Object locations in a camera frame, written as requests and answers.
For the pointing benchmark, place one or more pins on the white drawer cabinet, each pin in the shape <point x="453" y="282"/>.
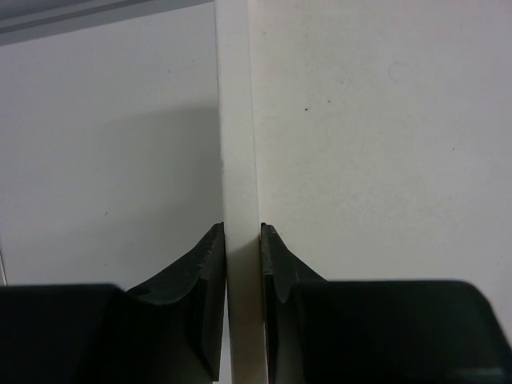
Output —
<point x="374" y="135"/>

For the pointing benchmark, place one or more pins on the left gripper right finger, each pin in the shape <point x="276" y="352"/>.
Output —
<point x="404" y="331"/>

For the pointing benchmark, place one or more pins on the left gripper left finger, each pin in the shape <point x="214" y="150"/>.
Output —
<point x="167" y="329"/>

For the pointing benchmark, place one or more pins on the aluminium table frame rail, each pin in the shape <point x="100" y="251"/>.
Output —
<point x="29" y="20"/>

